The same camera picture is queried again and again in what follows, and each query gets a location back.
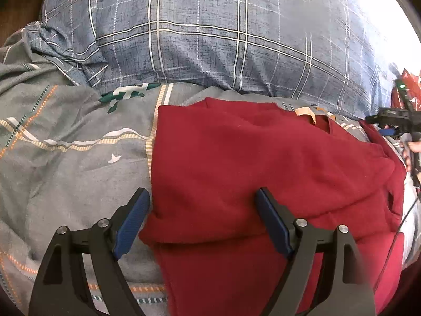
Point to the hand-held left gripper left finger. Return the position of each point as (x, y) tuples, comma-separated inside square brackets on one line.
[(131, 223)]

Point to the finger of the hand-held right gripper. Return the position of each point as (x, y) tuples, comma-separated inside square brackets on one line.
[(386, 117), (388, 132)]

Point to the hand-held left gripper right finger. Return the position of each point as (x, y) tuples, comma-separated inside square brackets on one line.
[(273, 223)]

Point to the red knit garment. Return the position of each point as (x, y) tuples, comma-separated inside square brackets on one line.
[(230, 154)]

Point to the person's right hand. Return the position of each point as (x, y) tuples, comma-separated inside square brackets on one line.
[(409, 161)]

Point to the red patterned plastic bag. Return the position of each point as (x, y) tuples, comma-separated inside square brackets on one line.
[(409, 79)]

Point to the grey printed bed sheet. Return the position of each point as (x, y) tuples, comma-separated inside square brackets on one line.
[(65, 177)]

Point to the blue plaid pillow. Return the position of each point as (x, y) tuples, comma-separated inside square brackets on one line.
[(197, 39)]

